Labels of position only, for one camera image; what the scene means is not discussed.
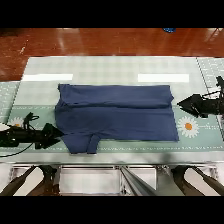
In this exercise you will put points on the blue T-shirt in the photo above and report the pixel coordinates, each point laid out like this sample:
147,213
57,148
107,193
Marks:
116,116

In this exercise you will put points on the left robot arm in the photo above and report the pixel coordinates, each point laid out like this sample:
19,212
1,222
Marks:
13,134

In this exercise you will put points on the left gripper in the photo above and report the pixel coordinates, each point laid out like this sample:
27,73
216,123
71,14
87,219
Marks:
47,136

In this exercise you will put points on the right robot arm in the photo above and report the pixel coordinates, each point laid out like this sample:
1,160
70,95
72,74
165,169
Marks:
216,106

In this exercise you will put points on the silver frame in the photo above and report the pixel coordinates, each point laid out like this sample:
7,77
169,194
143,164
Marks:
110,180

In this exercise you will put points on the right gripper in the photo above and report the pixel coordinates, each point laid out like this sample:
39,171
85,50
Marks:
196,105

